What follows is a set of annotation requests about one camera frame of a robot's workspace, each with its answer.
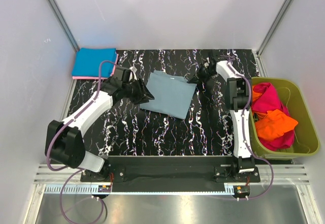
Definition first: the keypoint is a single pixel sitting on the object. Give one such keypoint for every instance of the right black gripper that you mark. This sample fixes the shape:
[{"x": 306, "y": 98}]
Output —
[{"x": 195, "y": 80}]

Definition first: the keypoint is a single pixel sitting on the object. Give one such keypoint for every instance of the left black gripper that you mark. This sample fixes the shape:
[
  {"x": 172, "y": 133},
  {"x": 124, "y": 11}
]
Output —
[{"x": 142, "y": 91}]

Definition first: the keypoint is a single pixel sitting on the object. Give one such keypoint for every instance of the grey blue t shirt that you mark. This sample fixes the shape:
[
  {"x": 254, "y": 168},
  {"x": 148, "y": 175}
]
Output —
[{"x": 172, "y": 94}]

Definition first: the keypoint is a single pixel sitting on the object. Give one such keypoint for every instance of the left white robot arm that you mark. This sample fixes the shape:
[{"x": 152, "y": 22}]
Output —
[{"x": 65, "y": 144}]

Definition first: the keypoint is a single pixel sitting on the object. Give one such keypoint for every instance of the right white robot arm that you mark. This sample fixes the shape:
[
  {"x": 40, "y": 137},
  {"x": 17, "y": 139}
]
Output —
[{"x": 238, "y": 99}]

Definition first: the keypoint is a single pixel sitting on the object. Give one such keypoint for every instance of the black marble pattern mat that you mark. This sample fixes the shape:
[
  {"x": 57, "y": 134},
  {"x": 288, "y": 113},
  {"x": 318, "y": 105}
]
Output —
[{"x": 128, "y": 130}]

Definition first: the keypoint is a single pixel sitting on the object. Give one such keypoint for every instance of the folded blue t shirt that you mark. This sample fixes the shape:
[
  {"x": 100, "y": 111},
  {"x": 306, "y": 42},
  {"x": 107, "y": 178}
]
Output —
[{"x": 108, "y": 53}]

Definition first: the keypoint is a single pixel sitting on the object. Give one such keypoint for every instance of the magenta t shirt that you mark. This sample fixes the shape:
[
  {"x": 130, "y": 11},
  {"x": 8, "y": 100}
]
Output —
[{"x": 283, "y": 142}]

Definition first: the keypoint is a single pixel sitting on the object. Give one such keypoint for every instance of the orange t shirt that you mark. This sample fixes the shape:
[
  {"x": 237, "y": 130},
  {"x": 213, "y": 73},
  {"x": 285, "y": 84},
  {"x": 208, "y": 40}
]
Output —
[{"x": 273, "y": 119}]

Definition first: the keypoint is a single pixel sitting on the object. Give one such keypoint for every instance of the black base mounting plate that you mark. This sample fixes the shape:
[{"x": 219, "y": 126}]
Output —
[{"x": 216, "y": 168}]

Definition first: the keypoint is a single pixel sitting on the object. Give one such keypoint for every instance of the olive green plastic bin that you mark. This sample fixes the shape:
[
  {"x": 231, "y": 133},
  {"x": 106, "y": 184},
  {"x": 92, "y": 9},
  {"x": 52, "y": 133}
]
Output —
[{"x": 306, "y": 141}]

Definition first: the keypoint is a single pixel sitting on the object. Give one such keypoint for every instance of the aluminium front rail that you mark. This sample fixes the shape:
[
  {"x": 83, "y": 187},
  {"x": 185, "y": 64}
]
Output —
[{"x": 69, "y": 181}]

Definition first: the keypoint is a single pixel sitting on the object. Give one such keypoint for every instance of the left aluminium frame post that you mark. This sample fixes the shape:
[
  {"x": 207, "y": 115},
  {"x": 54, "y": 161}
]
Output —
[{"x": 63, "y": 24}]

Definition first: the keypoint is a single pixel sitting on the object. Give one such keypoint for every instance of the aluminium frame post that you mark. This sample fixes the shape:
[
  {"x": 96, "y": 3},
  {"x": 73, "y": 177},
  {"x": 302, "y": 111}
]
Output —
[
  {"x": 63, "y": 24},
  {"x": 275, "y": 24}
]

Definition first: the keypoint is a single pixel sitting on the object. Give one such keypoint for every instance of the right aluminium frame post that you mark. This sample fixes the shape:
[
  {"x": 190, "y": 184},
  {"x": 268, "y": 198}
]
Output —
[{"x": 275, "y": 24}]

